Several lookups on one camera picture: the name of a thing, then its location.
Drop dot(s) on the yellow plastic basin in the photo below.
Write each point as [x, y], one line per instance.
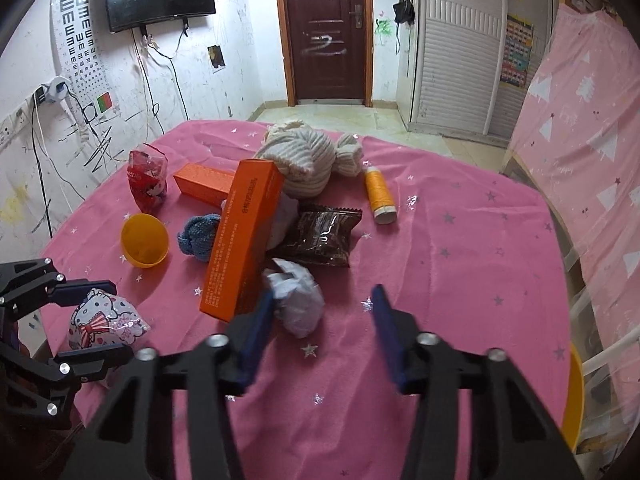
[575, 400]

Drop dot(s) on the colourful grid wall poster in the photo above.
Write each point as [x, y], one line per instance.
[517, 52]

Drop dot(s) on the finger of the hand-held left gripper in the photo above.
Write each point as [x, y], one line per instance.
[75, 292]
[95, 362]

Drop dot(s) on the blue knit sock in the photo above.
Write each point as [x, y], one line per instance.
[197, 237]

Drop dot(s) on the pink star-print tablecloth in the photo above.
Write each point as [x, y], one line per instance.
[450, 285]

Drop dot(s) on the pale lavender sock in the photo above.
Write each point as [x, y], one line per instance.
[287, 215]

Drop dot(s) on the cream ribbed sock bundle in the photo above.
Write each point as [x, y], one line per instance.
[305, 160]

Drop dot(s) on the white louvered wardrobe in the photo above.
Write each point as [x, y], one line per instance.
[460, 60]

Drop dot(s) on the white bed frame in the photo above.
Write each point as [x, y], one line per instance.
[605, 350]

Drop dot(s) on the eye chart poster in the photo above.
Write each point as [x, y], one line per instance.
[75, 35]

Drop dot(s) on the white plastic bag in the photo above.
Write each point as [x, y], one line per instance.
[300, 300]

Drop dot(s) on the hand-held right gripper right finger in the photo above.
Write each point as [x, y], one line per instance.
[385, 332]

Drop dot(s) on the dark brown door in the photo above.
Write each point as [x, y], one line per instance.
[325, 60]

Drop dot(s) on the brown snack packet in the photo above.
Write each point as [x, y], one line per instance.
[320, 237]

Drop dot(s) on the cartoon cat snack packet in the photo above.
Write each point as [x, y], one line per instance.
[102, 322]

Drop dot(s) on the yellow plastic bowl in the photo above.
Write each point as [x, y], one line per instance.
[145, 240]

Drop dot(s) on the open wall socket box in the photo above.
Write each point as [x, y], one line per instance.
[216, 57]

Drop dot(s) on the tall orange carton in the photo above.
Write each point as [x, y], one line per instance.
[245, 240]

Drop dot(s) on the red snack packet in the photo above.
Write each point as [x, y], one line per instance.
[147, 180]

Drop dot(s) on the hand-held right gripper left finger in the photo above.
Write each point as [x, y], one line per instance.
[257, 332]

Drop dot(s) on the yellow thread spool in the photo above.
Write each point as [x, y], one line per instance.
[379, 192]

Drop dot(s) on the pink tree-print sheet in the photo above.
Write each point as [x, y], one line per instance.
[585, 125]

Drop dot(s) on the small orange carton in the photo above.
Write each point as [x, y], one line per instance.
[202, 182]

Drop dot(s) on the white wall outlet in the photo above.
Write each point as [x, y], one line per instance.
[12, 127]

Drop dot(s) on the black hanging bag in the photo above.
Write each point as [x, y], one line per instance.
[404, 11]

